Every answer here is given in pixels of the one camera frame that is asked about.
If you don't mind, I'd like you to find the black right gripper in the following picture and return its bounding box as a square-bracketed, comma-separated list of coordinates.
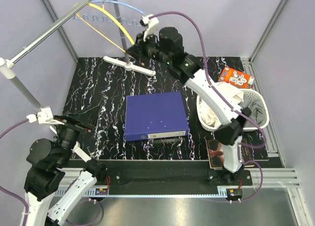
[126, 31, 171, 66]

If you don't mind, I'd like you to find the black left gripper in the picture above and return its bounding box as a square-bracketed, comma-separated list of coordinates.
[54, 104, 102, 165]

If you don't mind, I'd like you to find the yellow plastic hanger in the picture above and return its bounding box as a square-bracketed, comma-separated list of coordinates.
[75, 3, 136, 53]

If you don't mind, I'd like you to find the light blue plastic hanger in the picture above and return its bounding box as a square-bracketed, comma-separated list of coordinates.
[73, 0, 144, 28]

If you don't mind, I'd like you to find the white t shirt red print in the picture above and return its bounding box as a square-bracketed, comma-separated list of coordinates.
[196, 82, 245, 131]

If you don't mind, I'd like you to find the grey t shirt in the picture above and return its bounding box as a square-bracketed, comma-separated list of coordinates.
[239, 96, 266, 126]

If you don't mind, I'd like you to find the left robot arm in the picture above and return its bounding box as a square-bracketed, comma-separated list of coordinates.
[21, 106, 110, 226]

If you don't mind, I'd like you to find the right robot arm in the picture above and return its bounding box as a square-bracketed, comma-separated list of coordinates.
[126, 27, 251, 185]

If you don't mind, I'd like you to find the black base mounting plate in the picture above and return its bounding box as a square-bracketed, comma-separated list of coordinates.
[46, 159, 253, 196]

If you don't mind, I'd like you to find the metal clothes rack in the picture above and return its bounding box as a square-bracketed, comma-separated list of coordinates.
[0, 0, 157, 162]

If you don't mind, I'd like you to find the dark brown book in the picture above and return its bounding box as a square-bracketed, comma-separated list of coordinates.
[207, 140, 253, 169]

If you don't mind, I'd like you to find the white plastic basket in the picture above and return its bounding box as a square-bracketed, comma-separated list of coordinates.
[196, 89, 270, 132]

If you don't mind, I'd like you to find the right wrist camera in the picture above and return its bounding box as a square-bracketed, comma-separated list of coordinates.
[140, 14, 159, 42]

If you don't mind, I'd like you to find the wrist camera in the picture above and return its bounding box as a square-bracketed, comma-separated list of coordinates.
[140, 14, 159, 42]
[26, 106, 63, 125]

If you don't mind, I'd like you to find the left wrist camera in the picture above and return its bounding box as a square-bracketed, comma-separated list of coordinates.
[26, 106, 63, 125]

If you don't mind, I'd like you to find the blue ring binder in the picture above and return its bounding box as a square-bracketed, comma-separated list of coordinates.
[125, 92, 189, 141]

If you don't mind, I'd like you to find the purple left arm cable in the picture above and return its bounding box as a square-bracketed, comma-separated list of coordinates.
[0, 119, 30, 226]

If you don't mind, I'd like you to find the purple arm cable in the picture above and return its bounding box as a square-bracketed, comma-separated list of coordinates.
[0, 119, 30, 226]
[151, 11, 268, 202]

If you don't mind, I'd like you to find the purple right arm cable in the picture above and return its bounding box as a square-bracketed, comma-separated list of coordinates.
[151, 11, 268, 202]

